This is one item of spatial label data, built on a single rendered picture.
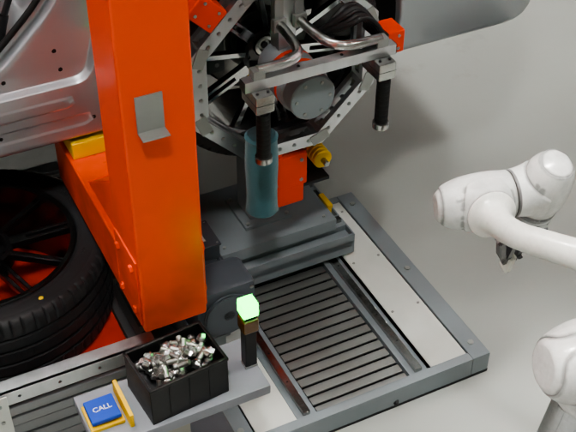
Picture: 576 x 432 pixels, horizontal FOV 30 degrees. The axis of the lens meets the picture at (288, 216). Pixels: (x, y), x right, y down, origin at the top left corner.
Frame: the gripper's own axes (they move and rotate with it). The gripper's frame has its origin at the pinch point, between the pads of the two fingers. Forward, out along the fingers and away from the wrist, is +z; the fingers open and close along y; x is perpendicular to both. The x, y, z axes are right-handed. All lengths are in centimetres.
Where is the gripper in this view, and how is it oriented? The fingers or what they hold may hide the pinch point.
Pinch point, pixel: (507, 261)
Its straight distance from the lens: 256.7
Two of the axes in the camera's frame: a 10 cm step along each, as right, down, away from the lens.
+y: 9.2, -3.0, 2.5
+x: -3.8, -8.0, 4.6
